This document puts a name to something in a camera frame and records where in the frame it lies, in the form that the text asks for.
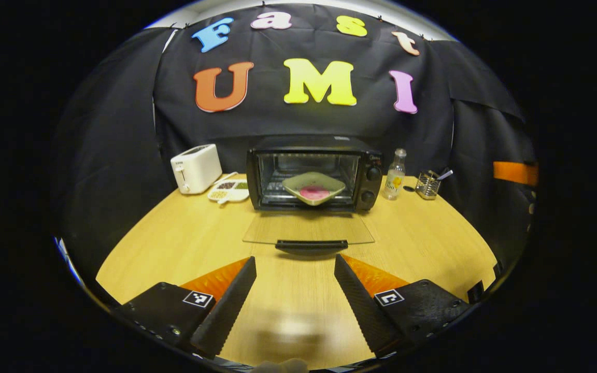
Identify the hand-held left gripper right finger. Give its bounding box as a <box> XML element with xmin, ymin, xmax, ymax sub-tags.
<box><xmin>334</xmin><ymin>254</ymin><xmax>473</xmax><ymax>358</ymax></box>

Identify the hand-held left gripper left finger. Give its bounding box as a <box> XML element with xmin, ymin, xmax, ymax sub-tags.
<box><xmin>117</xmin><ymin>256</ymin><xmax>258</xmax><ymax>359</ymax></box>

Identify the light green square plate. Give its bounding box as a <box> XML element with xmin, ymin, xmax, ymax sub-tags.
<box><xmin>282</xmin><ymin>171</ymin><xmax>347</xmax><ymax>207</ymax></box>

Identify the black electric oven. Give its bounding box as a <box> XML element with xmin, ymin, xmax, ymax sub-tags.
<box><xmin>243</xmin><ymin>135</ymin><xmax>383</xmax><ymax>257</ymax></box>

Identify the white divided dish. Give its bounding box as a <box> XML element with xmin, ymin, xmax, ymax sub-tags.
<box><xmin>207</xmin><ymin>179</ymin><xmax>250</xmax><ymax>204</ymax></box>

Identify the clear glass bottle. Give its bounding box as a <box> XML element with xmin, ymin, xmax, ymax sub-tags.
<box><xmin>383</xmin><ymin>149</ymin><xmax>407</xmax><ymax>200</ymax></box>

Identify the white toaster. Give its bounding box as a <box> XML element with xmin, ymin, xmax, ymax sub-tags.
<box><xmin>170</xmin><ymin>144</ymin><xmax>223</xmax><ymax>195</ymax></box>

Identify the wire mesh holder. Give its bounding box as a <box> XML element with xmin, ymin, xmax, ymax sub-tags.
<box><xmin>415</xmin><ymin>171</ymin><xmax>440</xmax><ymax>200</ymax></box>

